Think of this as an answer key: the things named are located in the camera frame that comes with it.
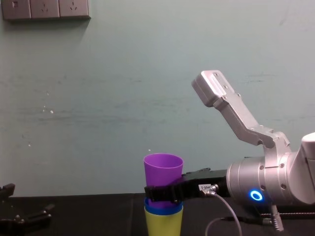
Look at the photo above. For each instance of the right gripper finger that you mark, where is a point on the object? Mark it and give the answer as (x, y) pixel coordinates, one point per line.
(198, 171)
(161, 193)

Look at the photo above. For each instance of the purple plastic cup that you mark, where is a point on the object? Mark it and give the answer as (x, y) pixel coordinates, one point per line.
(163, 172)

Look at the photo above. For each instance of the yellow-green plastic cup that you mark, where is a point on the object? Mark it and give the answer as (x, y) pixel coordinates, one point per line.
(163, 225)

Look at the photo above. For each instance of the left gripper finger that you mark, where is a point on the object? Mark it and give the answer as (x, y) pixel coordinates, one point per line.
(7, 191)
(37, 214)

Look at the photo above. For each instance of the blue plastic cup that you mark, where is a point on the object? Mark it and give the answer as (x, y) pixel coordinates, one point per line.
(163, 211)

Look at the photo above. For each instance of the grey wall socket plate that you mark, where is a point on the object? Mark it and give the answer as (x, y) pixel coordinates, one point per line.
(44, 8)
(73, 7)

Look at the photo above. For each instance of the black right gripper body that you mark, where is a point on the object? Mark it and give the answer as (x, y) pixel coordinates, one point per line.
(209, 179)

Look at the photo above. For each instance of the black table cloth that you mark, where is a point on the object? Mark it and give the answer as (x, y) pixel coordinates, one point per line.
(98, 216)

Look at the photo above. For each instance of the black ribbed bar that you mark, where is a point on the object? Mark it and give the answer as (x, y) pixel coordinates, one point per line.
(295, 215)

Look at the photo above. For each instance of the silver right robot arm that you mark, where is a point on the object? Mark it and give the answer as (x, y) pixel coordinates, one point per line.
(256, 172)

